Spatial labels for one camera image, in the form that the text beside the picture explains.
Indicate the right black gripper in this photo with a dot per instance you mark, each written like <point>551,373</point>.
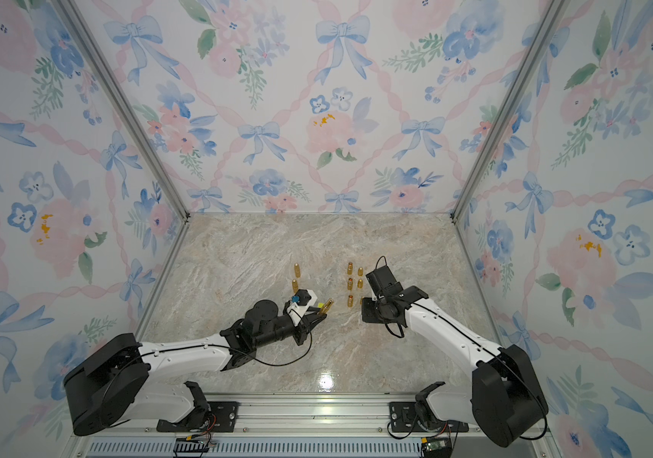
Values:
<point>366,310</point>

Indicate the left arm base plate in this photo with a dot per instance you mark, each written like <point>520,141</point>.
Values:
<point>216,417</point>

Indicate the aluminium rail frame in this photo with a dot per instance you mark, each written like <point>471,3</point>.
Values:
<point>305,424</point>

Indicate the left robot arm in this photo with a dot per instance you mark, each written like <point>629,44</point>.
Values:
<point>126,379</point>

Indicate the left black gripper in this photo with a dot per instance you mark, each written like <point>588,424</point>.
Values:
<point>305,324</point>

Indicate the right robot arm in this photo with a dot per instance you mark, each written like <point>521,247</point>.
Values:
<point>505,398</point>

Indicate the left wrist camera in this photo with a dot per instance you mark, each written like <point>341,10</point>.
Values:
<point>302,303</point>

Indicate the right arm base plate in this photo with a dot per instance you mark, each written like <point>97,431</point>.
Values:
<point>404,418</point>

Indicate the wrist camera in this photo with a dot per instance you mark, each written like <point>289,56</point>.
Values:
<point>383,282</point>
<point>302,303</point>

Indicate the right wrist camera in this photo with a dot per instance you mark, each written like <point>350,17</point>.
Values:
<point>383,282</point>

